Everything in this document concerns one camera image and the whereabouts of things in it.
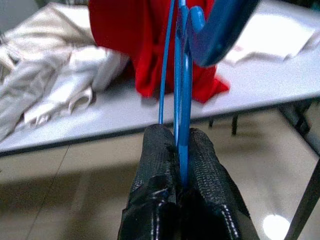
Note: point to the blue plastic hanger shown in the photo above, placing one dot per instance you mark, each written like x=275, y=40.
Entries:
x=183, y=112

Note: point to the white cloth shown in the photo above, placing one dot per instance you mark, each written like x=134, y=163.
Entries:
x=270, y=37

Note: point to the white beige garment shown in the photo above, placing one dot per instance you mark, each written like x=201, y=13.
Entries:
x=50, y=75

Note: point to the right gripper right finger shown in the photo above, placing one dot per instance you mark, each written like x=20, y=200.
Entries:
x=207, y=180

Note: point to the long red garment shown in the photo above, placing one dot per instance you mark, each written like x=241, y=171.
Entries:
x=120, y=37

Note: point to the white table black legs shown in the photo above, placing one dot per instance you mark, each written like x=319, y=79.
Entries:
x=250, y=82

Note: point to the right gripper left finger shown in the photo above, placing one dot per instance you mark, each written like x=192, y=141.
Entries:
x=155, y=162

